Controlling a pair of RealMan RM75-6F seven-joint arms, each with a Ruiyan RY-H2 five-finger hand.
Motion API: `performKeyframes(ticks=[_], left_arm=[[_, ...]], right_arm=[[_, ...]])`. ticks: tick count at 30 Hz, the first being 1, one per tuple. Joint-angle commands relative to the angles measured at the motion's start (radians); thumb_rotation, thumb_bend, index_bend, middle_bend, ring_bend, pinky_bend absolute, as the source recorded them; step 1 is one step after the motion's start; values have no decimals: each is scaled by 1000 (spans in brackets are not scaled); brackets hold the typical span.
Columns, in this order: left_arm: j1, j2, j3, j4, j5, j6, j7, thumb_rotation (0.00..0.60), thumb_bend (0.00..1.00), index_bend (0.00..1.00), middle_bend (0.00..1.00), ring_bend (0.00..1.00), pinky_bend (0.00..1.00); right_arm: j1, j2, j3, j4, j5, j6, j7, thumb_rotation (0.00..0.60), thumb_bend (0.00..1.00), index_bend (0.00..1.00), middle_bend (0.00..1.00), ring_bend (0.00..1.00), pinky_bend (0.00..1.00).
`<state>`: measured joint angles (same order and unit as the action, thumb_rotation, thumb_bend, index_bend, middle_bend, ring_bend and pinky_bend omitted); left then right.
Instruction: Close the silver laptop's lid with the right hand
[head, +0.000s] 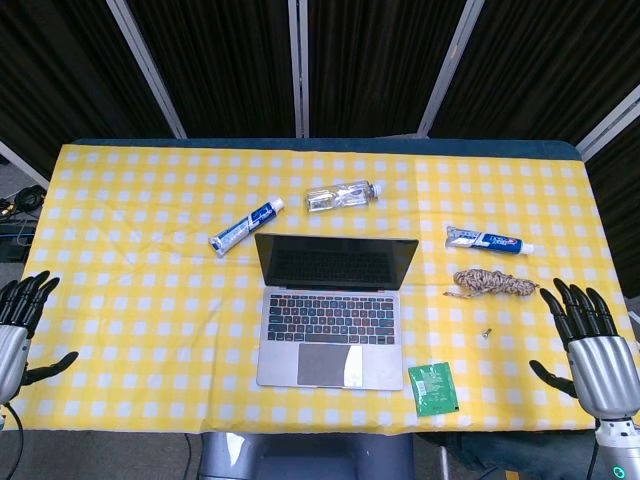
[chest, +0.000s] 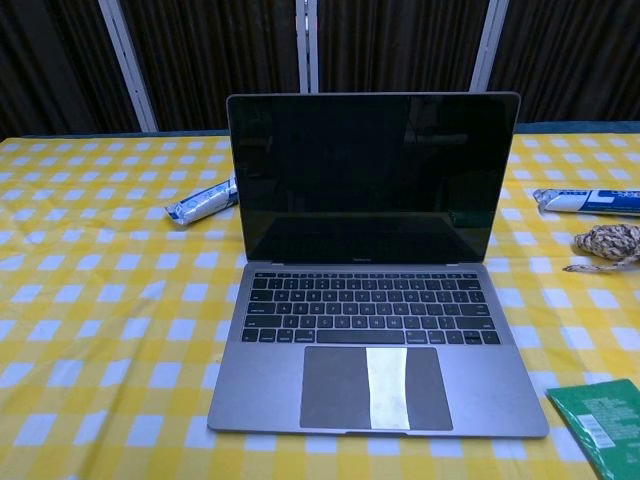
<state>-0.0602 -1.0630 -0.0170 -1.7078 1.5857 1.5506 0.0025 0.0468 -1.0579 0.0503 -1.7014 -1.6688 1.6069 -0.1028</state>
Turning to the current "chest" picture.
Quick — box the white metal frame post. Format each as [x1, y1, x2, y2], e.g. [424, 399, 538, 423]
[97, 0, 160, 133]
[295, 0, 321, 94]
[469, 0, 511, 94]

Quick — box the green plastic packet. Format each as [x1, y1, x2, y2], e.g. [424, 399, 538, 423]
[545, 378, 640, 480]

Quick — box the beige knotted rope bundle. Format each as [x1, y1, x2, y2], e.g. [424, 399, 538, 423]
[563, 223, 640, 275]

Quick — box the small white blue wrapped roll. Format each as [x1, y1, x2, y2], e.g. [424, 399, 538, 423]
[165, 174, 238, 229]

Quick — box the dark slatted curtain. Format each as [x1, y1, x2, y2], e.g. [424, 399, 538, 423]
[0, 0, 640, 140]

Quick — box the long white blue wrapped roll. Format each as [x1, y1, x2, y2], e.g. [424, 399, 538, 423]
[531, 187, 640, 218]

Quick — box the grey laptop computer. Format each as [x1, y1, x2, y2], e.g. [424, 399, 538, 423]
[206, 91, 551, 440]

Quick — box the white tape strip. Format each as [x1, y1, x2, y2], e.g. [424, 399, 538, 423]
[365, 346, 412, 431]

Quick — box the yellow white checkered tablecloth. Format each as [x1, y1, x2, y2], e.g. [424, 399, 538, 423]
[0, 131, 640, 480]

